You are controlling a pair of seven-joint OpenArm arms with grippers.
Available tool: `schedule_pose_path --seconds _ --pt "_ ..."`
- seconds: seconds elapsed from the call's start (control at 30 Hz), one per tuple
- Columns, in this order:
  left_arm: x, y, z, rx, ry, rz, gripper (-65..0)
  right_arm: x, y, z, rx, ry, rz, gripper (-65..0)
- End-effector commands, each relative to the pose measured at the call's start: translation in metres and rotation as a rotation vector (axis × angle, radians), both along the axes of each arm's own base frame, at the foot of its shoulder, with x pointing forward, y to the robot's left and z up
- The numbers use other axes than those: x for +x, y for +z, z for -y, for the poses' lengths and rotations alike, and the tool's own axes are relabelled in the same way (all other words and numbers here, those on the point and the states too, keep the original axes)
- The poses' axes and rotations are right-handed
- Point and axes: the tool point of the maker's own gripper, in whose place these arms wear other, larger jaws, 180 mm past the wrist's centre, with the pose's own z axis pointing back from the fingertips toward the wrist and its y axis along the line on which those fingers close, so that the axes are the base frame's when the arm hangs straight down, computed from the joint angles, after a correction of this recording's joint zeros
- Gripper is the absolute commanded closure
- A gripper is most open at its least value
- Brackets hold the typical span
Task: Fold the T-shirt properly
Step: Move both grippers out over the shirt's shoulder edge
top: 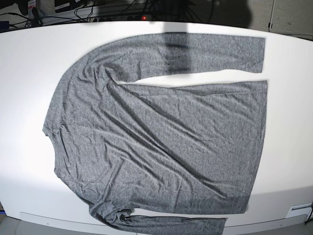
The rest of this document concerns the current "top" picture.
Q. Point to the grey long-sleeve T-shirt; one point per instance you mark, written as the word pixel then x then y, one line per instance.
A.
pixel 156 160

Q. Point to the black power strip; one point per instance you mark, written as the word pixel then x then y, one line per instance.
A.
pixel 122 18

